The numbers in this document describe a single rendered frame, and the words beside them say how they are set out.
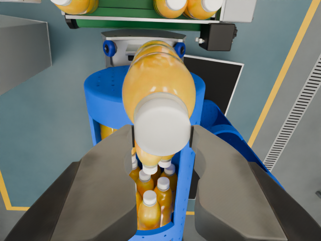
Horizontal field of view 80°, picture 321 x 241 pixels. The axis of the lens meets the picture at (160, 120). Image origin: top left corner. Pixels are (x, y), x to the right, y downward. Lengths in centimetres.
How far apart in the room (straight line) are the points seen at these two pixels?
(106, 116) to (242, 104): 165
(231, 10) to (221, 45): 18
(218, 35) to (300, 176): 252
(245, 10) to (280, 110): 151
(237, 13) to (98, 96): 54
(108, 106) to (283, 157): 235
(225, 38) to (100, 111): 39
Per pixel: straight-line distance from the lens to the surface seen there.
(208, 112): 165
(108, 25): 67
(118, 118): 37
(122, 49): 63
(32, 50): 147
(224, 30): 59
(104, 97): 38
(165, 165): 57
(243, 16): 76
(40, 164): 228
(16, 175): 250
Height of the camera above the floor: 155
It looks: 60 degrees down
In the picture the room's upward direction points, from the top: 170 degrees clockwise
